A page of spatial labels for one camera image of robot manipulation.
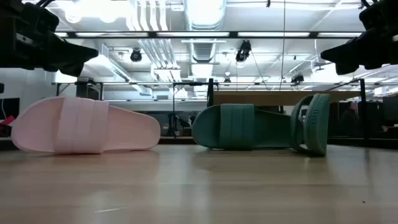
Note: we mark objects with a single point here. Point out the green rubber slide sandal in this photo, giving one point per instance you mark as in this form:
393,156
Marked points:
316,124
236,126

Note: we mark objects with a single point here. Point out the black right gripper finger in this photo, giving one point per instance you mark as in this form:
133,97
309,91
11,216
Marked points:
348,68
351,53

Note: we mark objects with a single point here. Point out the pink rubber slide sandal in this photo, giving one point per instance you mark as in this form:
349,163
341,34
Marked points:
77,126

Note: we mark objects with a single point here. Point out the wooden shelf with black frame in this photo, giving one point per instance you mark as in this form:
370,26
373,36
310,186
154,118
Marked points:
273,97

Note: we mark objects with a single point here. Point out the black hanging camera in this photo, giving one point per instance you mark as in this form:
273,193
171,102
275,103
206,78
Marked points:
243,51
136,56

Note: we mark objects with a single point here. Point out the silver ceiling air duct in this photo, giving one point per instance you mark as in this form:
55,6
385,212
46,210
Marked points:
204,14

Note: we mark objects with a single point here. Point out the black overhead bar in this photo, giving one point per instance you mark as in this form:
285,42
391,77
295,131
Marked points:
152,34

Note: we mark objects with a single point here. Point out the person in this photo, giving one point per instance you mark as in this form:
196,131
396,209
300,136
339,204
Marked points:
350,119

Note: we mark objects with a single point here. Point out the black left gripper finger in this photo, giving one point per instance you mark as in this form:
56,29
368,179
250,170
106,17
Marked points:
66,69
74,53

